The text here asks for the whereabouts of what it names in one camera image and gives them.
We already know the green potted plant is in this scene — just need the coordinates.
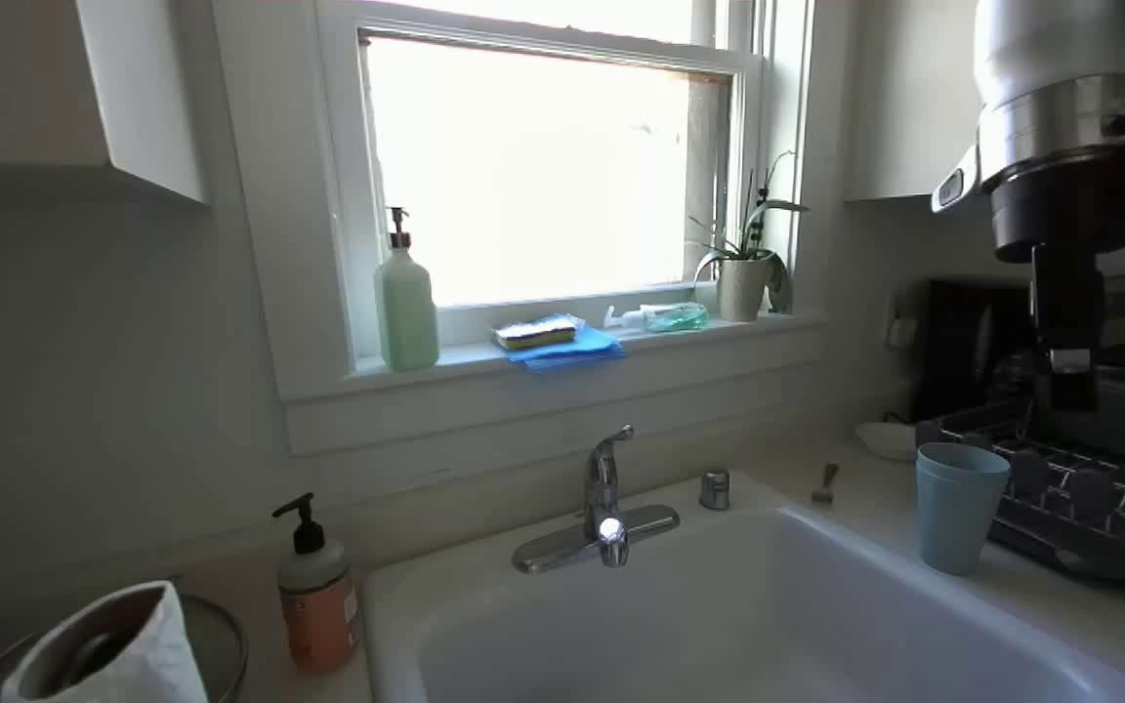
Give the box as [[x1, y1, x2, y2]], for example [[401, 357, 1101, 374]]
[[690, 148, 812, 317]]

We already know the small metal fork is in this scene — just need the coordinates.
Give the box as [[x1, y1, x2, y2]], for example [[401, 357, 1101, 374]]
[[807, 460, 843, 506]]

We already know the white kitchen sink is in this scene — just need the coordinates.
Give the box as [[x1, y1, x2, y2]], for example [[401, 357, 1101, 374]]
[[364, 468, 1125, 703]]

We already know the small white bowl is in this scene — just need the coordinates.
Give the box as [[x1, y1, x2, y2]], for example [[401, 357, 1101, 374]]
[[850, 416, 921, 463]]

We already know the dark patterned dish rack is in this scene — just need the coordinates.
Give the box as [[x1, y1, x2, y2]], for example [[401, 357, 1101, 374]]
[[938, 368, 1125, 601]]

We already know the clear green hand sanitizer bottle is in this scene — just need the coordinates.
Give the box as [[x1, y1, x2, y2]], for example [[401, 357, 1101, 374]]
[[602, 295, 714, 340]]

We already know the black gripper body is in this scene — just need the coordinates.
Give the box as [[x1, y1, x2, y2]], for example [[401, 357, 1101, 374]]
[[988, 148, 1125, 352]]

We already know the chrome sprayer cap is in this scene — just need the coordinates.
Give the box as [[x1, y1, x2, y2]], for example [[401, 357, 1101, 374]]
[[694, 463, 738, 516]]

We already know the grey yellow sponge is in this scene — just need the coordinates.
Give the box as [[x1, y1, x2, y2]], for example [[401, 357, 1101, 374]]
[[493, 313, 586, 354]]

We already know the black coffee maker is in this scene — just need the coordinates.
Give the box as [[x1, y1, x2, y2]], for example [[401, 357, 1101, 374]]
[[911, 271, 1033, 426]]

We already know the white window frame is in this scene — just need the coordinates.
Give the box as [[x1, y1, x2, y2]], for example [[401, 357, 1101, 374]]
[[313, 0, 829, 383]]

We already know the light blue plastic cup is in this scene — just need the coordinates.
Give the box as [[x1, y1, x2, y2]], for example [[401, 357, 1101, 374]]
[[911, 438, 1014, 579]]

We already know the chrome sink faucet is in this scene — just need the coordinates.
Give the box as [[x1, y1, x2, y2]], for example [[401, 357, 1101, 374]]
[[507, 416, 682, 579]]

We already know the white wall cabinet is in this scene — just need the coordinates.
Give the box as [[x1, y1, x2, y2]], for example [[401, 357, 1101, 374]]
[[0, 0, 209, 210], [841, 0, 985, 210]]

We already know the orange soap pump bottle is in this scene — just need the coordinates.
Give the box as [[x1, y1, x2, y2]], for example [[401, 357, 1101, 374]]
[[270, 486, 365, 679]]

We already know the blue sponge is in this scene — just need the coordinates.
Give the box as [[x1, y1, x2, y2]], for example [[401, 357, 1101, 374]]
[[507, 325, 627, 374]]

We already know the green soap pump bottle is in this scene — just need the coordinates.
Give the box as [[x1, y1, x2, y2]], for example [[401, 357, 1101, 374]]
[[377, 202, 442, 374]]

